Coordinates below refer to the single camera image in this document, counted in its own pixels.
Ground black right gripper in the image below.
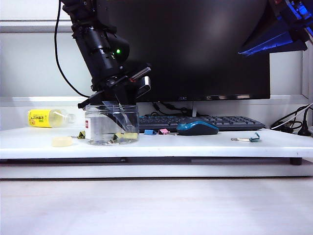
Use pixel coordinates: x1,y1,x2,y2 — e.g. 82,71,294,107
238,0,313,57

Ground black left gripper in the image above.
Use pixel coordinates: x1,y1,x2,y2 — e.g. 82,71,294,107
77,62,152,135

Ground round transparent plastic jar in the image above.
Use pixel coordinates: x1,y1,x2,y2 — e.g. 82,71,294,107
85,104,140,145

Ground pink binder clip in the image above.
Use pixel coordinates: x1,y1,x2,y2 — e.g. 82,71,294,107
158,128,178,136

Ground white raised desk board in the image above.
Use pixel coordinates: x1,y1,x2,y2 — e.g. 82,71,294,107
0,126,313,160

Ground black and blue mouse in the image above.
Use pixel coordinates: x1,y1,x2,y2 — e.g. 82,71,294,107
176,121,220,136

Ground black computer monitor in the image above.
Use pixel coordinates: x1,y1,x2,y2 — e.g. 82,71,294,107
97,0,271,104

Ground yellow label plastic bottle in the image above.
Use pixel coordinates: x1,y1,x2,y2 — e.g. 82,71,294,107
27,109,76,129

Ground black computer keyboard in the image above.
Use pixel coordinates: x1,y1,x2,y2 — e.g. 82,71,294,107
138,115,267,132

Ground black power plug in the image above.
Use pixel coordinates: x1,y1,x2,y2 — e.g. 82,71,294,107
297,119,313,137

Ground teal binder clip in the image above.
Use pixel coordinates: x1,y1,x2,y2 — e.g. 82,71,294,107
231,132,262,142

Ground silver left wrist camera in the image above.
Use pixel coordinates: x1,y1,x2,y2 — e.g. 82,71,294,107
136,74,152,98

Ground black cables behind monitor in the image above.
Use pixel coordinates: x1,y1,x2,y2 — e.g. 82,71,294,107
151,102,194,117

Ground black and white cable bundle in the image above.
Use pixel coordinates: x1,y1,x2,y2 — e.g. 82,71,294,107
270,102,313,134

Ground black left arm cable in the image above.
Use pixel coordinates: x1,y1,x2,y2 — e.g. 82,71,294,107
54,0,91,97

